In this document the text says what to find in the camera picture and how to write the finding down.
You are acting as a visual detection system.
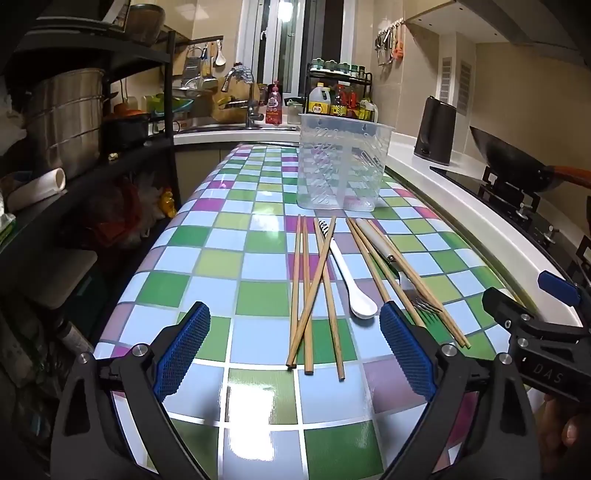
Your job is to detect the wooden chopstick six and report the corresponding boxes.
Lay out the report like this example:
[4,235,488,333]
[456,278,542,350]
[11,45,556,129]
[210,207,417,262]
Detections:
[353,219,463,347]

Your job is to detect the white-handled steel fork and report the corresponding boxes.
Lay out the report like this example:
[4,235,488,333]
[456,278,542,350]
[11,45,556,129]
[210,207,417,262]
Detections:
[356,218,441,315]

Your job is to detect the white striped-handle spoon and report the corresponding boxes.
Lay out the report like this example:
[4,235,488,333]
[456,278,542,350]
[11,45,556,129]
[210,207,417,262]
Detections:
[329,239,378,320]

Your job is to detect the wooden chopstick four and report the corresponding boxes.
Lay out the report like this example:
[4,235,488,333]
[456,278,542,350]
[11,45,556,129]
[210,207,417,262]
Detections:
[313,218,347,382]

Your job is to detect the wooden chopstick two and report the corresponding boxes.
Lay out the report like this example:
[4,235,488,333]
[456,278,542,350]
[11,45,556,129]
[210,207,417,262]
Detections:
[301,218,314,375]

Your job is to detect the wooden chopstick one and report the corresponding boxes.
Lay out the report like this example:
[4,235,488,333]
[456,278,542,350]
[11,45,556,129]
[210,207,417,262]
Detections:
[288,215,301,353]

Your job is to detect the wooden chopstick three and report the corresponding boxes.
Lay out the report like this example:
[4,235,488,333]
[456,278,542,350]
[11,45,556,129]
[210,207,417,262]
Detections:
[286,221,335,368]

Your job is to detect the wooden chopstick seven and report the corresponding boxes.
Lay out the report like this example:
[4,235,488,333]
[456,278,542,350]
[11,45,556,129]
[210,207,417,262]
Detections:
[367,220,472,348]

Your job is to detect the wooden chopstick five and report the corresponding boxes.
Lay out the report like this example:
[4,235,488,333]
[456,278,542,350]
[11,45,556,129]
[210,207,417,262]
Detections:
[346,218,391,303]

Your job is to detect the hanging utensils on hooks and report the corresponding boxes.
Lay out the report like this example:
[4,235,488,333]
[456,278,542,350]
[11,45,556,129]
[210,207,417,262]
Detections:
[375,19,405,67]

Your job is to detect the steel kitchen sink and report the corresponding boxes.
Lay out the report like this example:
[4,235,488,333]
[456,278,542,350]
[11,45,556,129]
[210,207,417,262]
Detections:
[174,118,301,134]

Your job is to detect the person's right hand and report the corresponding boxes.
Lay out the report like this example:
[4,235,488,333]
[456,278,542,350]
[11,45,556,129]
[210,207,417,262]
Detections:
[536,395,590,479]

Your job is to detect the black electric kettle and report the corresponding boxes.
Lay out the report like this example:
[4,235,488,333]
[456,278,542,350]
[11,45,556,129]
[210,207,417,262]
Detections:
[414,96,457,165]

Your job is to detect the checkered plastic table cover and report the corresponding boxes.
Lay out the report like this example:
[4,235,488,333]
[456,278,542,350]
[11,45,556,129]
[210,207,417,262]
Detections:
[91,143,523,480]

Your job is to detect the clear plastic utensil holder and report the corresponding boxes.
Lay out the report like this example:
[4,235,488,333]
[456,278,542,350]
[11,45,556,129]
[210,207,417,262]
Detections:
[297,114,393,212]

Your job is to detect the white paper roll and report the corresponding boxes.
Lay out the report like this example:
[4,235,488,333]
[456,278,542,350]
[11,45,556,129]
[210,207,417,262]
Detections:
[8,168,66,212]

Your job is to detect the black condiment rack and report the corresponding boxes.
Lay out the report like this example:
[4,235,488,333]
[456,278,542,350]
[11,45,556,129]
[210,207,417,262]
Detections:
[304,58,379,122]

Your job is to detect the yellow cooking oil jug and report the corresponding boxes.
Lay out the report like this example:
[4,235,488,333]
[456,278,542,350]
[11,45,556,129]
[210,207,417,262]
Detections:
[308,82,332,115]

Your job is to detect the glass jar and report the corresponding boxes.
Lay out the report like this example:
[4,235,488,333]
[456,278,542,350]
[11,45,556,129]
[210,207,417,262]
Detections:
[286,97,304,125]

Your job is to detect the red dish soap bottle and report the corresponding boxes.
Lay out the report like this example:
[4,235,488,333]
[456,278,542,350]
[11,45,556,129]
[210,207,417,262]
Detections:
[266,82,283,126]

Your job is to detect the chrome sink faucet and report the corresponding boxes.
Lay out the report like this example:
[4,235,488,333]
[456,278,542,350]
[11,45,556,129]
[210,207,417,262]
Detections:
[217,62,263,129]

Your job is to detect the orange lidded black pot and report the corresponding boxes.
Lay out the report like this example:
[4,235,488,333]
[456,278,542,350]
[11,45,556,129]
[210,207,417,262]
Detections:
[100,103,150,145]

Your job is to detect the large steel stock pot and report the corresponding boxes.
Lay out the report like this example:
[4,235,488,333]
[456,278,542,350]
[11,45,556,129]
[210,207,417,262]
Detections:
[26,68,104,178]

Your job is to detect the wooden cutting board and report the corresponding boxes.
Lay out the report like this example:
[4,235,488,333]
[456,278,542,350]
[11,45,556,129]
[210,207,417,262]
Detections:
[211,78,260,123]

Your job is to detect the black shelving rack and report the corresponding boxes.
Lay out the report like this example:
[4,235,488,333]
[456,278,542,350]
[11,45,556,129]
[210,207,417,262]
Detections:
[1,16,178,479]

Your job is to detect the dark bowl on shelf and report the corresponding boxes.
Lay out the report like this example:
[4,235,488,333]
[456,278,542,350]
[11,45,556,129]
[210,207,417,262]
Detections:
[125,4,165,47]

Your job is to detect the black wok orange handle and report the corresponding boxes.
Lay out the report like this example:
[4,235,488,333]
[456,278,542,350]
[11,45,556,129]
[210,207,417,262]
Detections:
[470,126,590,193]

